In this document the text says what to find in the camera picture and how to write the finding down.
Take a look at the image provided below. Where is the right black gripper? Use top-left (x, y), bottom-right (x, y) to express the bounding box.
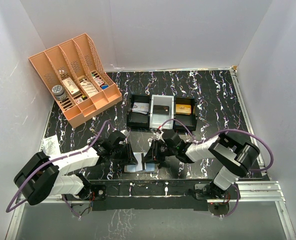
top-left (142, 139), bottom-right (177, 163)

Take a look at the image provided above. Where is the silver credit card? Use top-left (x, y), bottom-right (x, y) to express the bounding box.
top-left (131, 102), bottom-right (150, 115)

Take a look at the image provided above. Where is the gold credit card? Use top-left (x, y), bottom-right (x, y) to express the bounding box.
top-left (175, 104), bottom-right (192, 115)

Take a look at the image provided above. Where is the black card tray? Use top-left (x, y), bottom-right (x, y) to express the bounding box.
top-left (127, 94), bottom-right (151, 129)
top-left (174, 97), bottom-right (197, 132)

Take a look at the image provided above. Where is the orange plastic file organizer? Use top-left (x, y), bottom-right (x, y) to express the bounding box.
top-left (29, 33), bottom-right (122, 128)

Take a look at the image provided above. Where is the purple cable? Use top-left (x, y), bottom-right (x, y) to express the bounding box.
top-left (159, 117), bottom-right (274, 217)
top-left (7, 119), bottom-right (116, 213)

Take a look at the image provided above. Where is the grey leather card holder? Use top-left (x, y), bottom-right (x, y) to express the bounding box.
top-left (124, 152), bottom-right (158, 174)

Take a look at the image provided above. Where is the white patterned paper sheet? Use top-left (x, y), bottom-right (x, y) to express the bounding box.
top-left (42, 135), bottom-right (61, 156)

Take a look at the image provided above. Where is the white red box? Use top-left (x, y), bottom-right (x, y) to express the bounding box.
top-left (62, 77), bottom-right (80, 96)

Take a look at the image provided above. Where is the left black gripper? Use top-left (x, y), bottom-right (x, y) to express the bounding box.
top-left (111, 141), bottom-right (137, 166)

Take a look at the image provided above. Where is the white grey-striped credit card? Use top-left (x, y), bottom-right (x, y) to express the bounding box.
top-left (134, 152), bottom-right (145, 172)

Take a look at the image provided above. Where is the round patterned tin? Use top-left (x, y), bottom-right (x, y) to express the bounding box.
top-left (52, 84), bottom-right (67, 101)

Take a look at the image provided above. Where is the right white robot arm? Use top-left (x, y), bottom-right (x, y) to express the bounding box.
top-left (142, 129), bottom-right (260, 199)

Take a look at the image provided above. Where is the black right card tray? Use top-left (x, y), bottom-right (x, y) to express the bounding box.
top-left (174, 97), bottom-right (197, 132)

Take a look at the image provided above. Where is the black left card tray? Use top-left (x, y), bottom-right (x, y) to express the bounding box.
top-left (127, 94), bottom-right (151, 129)

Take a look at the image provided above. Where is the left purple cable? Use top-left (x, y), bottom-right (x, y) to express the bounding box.
top-left (7, 119), bottom-right (116, 213)

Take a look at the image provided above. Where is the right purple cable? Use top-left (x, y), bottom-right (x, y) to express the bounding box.
top-left (159, 117), bottom-right (274, 217)

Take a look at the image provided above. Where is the blue small object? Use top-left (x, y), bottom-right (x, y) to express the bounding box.
top-left (101, 84), bottom-right (109, 90)

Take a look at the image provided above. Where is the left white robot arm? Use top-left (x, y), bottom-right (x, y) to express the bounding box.
top-left (14, 130), bottom-right (138, 206)

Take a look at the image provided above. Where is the white middle card tray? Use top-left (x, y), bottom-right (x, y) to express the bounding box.
top-left (150, 94), bottom-right (174, 130)

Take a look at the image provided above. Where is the small colourful packet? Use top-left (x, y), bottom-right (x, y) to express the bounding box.
top-left (91, 71), bottom-right (105, 87)

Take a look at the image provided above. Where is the white label card stack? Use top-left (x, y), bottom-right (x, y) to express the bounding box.
top-left (79, 78), bottom-right (99, 97)

